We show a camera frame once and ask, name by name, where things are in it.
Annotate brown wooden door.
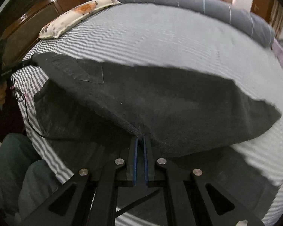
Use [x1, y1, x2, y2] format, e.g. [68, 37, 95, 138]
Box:
[251, 0, 274, 21]

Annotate person's leg in jeans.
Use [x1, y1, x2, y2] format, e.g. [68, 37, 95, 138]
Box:
[0, 134, 61, 222]

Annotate black cable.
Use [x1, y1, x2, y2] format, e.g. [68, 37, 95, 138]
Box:
[10, 84, 62, 141]

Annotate grey rolled duvet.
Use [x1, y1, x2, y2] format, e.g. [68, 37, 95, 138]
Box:
[118, 0, 275, 47]

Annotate grey white striped bed sheet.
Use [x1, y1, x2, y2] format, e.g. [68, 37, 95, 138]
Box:
[25, 4, 283, 225]

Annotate floral pillow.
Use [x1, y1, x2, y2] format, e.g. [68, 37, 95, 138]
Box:
[38, 0, 121, 39]

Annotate dark wooden headboard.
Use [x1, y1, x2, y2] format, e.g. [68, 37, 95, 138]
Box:
[0, 0, 91, 69]

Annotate black denim pants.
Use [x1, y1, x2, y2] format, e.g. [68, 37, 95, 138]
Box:
[32, 53, 282, 172]

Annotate person's left hand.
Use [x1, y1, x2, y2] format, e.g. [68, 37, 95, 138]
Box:
[0, 81, 7, 106]

